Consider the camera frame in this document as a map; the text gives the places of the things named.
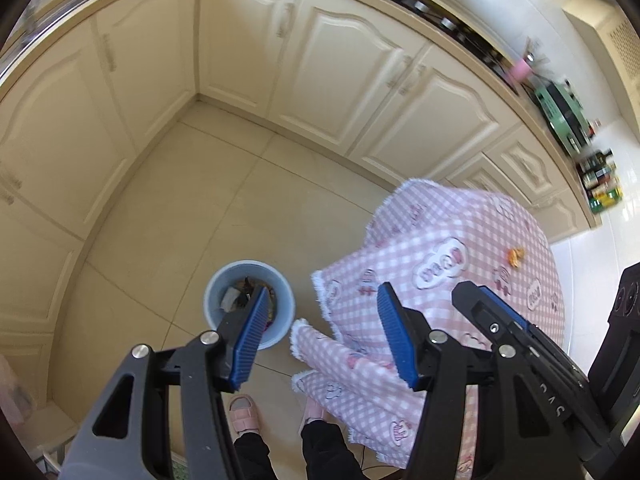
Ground green patterned floor mat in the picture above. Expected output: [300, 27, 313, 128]
[170, 452, 193, 480]

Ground person's leg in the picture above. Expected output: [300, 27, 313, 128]
[232, 430, 278, 480]
[300, 420, 371, 480]

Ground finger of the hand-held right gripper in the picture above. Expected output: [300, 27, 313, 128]
[451, 281, 540, 356]

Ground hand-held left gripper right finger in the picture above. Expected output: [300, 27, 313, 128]
[376, 282, 585, 480]

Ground person's right leg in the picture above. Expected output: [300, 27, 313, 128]
[300, 420, 371, 480]

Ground cream vented cabinet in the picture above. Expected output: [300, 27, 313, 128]
[562, 0, 640, 96]

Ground cluster of seasoning bottles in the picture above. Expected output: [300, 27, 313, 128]
[576, 149, 625, 217]

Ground pink checked tablecloth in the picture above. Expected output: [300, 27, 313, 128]
[290, 177, 567, 480]

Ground pink slipper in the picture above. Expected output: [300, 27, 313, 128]
[298, 397, 327, 436]
[227, 394, 263, 436]

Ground light blue plastic bin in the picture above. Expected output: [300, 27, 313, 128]
[205, 260, 296, 352]

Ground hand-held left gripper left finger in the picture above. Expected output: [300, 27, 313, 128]
[59, 285, 271, 480]

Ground pink cup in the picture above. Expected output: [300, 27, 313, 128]
[506, 40, 538, 86]

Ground black gas stove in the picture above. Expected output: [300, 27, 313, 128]
[320, 0, 523, 93]

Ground green kitchen appliance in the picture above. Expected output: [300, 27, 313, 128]
[532, 79, 598, 157]

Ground row of cream cabinet doors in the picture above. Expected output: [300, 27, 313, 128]
[0, 0, 596, 376]

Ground person's left leg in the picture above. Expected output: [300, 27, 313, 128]
[232, 430, 278, 480]

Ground dark mixed scraps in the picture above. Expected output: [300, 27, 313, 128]
[238, 275, 278, 333]

